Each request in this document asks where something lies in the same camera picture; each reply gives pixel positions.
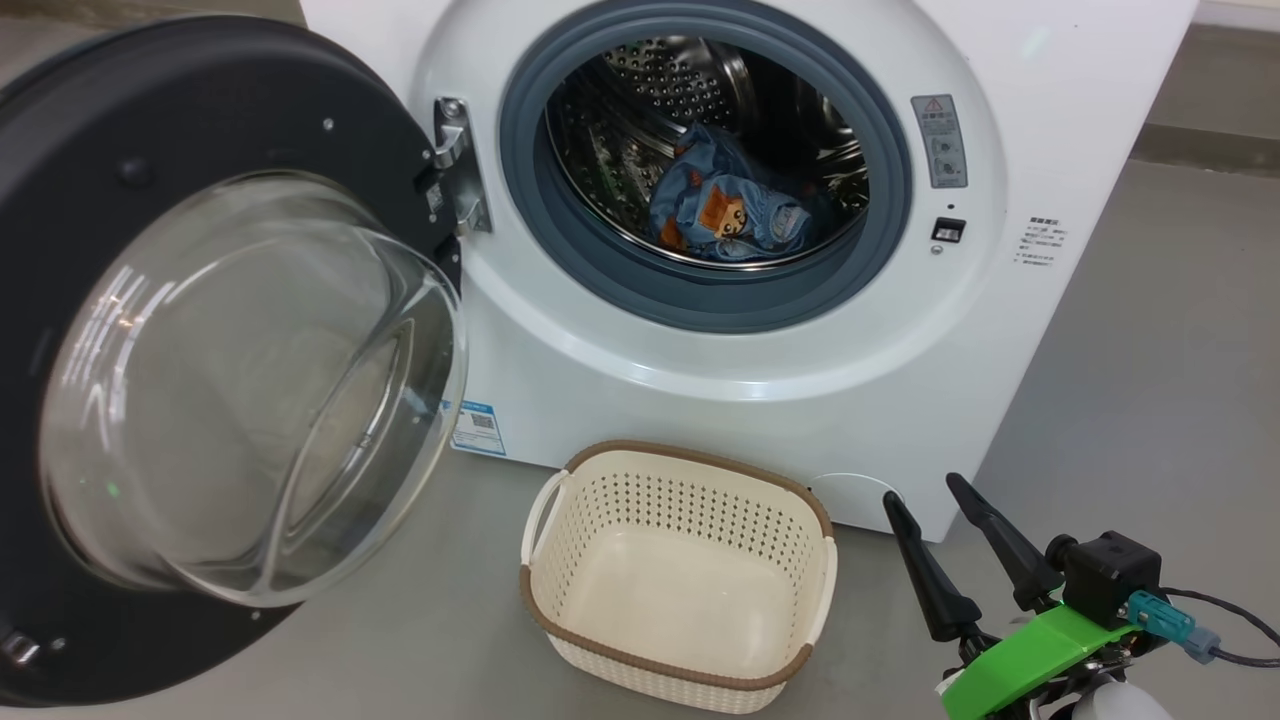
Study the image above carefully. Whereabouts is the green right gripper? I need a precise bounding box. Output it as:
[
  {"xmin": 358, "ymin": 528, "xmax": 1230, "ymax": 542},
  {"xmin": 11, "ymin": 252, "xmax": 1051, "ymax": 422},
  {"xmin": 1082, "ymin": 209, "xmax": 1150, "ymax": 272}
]
[{"xmin": 883, "ymin": 473, "xmax": 1141, "ymax": 720}]

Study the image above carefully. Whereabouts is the blue garment with orange prints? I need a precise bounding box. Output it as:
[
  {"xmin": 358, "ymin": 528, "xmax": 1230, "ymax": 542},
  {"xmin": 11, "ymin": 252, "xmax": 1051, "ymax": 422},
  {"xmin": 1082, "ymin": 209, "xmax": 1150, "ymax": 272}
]
[{"xmin": 648, "ymin": 122, "xmax": 813, "ymax": 263}]

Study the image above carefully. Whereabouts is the black round glass washer door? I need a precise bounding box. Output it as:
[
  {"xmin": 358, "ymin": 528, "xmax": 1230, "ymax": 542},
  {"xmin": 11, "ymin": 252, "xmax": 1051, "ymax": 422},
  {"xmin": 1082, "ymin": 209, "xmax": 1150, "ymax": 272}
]
[{"xmin": 0, "ymin": 14, "xmax": 471, "ymax": 709}]

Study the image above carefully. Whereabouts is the white front-load washing machine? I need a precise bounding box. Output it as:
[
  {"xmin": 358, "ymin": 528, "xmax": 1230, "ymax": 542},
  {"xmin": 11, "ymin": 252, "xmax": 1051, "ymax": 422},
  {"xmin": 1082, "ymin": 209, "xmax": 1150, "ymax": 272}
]
[{"xmin": 298, "ymin": 0, "xmax": 1199, "ymax": 544}]

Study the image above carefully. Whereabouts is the steel perforated washer drum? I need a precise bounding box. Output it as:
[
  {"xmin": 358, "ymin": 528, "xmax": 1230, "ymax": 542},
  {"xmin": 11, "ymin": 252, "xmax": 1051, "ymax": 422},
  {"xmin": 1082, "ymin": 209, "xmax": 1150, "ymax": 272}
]
[{"xmin": 545, "ymin": 36, "xmax": 871, "ymax": 271}]

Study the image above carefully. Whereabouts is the metal door hinge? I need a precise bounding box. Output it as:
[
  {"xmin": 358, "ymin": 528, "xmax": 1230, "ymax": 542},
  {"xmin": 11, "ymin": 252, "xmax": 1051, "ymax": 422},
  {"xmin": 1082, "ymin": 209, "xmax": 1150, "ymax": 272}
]
[{"xmin": 432, "ymin": 96, "xmax": 493, "ymax": 237}]

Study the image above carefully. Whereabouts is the round white filter cover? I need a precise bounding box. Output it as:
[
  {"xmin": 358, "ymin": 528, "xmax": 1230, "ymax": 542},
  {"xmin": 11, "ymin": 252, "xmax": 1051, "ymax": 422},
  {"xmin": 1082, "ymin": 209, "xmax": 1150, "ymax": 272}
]
[{"xmin": 808, "ymin": 472, "xmax": 906, "ymax": 531}]

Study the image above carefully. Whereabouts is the cream perforated laundry basket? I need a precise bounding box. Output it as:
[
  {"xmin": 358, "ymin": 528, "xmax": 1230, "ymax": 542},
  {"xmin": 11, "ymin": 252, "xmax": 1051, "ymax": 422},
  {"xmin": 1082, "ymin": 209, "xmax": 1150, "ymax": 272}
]
[{"xmin": 519, "ymin": 440, "xmax": 839, "ymax": 715}]

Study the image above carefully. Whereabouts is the grey warning label sticker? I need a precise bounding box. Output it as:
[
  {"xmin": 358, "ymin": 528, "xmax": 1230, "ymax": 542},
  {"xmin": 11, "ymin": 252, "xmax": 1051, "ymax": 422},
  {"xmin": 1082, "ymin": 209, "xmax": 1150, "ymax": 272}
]
[{"xmin": 910, "ymin": 94, "xmax": 969, "ymax": 190}]

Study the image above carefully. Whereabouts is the blue energy label sticker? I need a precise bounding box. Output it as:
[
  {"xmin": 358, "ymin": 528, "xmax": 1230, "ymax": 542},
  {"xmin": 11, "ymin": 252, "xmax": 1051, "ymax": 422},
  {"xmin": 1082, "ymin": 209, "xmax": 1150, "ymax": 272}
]
[{"xmin": 442, "ymin": 400, "xmax": 507, "ymax": 457}]

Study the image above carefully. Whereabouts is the teal right cable connector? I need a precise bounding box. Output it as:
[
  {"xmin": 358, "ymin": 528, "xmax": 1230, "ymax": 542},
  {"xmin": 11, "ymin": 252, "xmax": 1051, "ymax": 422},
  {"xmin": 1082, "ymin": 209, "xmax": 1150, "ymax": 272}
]
[{"xmin": 1128, "ymin": 590, "xmax": 1223, "ymax": 664}]

